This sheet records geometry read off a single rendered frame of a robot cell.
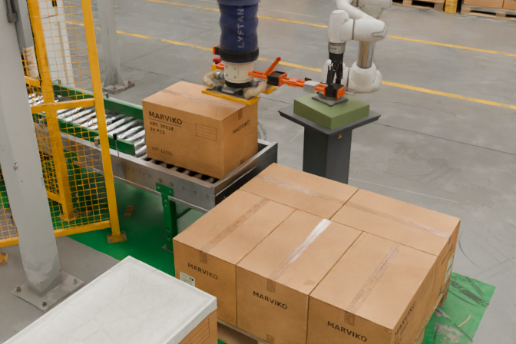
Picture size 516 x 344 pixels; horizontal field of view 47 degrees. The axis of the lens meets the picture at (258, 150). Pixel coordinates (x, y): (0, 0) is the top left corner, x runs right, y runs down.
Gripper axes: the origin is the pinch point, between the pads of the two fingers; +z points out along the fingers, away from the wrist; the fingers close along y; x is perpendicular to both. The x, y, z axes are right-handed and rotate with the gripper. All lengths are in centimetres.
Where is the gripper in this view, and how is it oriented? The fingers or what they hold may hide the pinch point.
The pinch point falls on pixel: (334, 89)
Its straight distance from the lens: 316.5
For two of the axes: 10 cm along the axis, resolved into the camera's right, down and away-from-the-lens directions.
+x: 8.4, 2.5, -4.8
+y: -5.4, 3.8, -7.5
